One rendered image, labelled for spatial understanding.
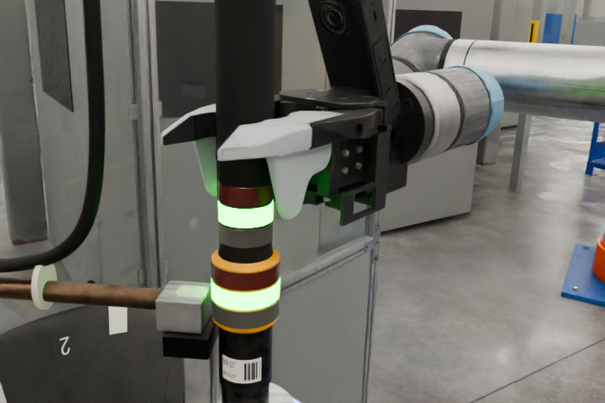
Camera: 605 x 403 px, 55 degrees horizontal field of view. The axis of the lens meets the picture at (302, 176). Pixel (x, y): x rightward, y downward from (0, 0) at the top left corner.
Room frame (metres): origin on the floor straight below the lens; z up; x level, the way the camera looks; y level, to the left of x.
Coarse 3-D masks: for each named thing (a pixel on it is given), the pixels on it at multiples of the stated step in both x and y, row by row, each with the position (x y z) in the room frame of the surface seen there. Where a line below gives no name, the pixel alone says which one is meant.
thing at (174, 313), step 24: (168, 288) 0.35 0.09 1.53; (168, 312) 0.33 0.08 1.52; (192, 312) 0.33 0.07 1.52; (168, 336) 0.32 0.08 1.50; (192, 336) 0.32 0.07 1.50; (216, 336) 0.34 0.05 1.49; (192, 360) 0.33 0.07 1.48; (216, 360) 0.34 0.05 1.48; (192, 384) 0.33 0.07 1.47; (216, 384) 0.34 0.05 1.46
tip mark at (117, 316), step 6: (114, 312) 0.49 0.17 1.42; (120, 312) 0.49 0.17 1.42; (126, 312) 0.49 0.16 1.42; (114, 318) 0.49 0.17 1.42; (120, 318) 0.49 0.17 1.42; (126, 318) 0.49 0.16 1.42; (114, 324) 0.49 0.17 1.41; (120, 324) 0.49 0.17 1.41; (126, 324) 0.49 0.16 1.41; (114, 330) 0.48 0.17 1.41; (120, 330) 0.48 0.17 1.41; (126, 330) 0.48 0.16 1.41
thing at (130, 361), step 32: (64, 320) 0.49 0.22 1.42; (96, 320) 0.49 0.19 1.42; (128, 320) 0.49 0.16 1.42; (0, 352) 0.46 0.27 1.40; (32, 352) 0.46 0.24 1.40; (96, 352) 0.46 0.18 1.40; (128, 352) 0.47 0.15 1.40; (160, 352) 0.47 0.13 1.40; (32, 384) 0.45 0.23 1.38; (64, 384) 0.45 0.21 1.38; (96, 384) 0.44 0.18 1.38; (128, 384) 0.44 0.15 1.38; (160, 384) 0.45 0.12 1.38
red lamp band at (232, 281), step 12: (276, 264) 0.33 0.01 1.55; (216, 276) 0.33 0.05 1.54; (228, 276) 0.32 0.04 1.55; (240, 276) 0.32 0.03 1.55; (252, 276) 0.32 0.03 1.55; (264, 276) 0.32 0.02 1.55; (276, 276) 0.33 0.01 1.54; (228, 288) 0.32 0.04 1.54; (240, 288) 0.32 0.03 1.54; (252, 288) 0.32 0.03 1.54
